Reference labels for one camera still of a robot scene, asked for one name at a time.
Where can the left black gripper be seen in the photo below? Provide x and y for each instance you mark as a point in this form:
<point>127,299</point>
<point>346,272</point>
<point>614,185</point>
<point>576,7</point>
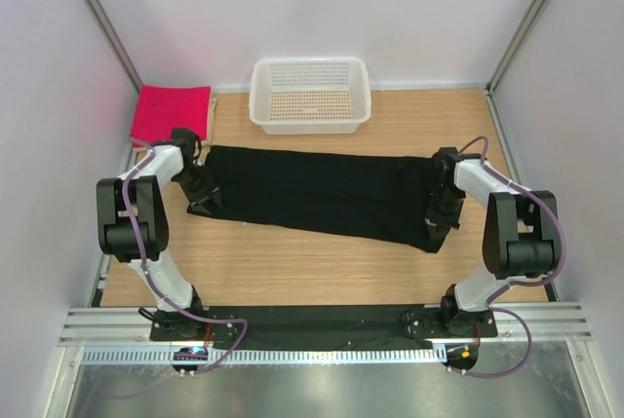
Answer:
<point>204,195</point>

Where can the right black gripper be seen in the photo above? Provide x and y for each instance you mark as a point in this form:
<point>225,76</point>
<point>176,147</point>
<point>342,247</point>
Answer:
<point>441,218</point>

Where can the black t-shirt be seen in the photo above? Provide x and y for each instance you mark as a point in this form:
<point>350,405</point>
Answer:
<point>376,197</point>

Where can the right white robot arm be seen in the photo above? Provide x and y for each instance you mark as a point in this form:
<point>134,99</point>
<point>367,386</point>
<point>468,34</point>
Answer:
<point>523,242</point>

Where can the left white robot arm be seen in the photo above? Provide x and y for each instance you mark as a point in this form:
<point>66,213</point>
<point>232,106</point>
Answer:
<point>132,224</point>

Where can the folded beige t-shirt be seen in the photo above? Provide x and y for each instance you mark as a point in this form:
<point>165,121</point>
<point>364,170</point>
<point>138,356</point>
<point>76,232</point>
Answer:
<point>210,116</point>

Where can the folded pink t-shirt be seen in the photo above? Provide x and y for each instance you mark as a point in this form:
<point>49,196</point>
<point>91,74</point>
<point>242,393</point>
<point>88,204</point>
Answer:
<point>170,111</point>

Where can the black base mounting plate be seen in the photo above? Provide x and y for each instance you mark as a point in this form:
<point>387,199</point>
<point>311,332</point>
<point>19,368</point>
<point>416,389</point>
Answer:
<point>324,328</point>

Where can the white perforated plastic basket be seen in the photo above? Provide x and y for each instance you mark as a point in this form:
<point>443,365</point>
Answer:
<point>310,95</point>

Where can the white slotted cable duct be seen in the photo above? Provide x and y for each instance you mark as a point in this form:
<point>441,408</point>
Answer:
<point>193,356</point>

